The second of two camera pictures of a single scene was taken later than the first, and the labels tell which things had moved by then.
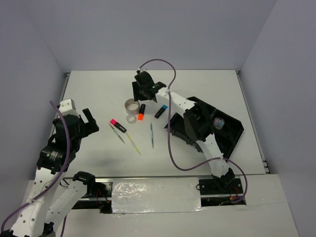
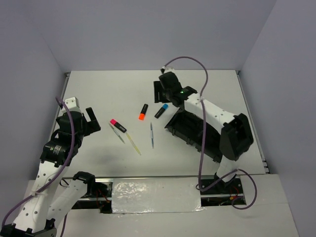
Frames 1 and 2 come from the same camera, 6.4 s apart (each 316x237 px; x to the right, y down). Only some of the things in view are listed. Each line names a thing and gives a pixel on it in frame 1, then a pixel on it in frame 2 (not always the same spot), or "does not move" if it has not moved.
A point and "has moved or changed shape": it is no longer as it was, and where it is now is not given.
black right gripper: [136, 88] to [159, 87]
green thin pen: [117, 134] does not move
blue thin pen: [151, 135] does not move
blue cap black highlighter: [161, 111] does not move
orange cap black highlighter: [140, 114] has moved or changed shape
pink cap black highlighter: [114, 122] does not move
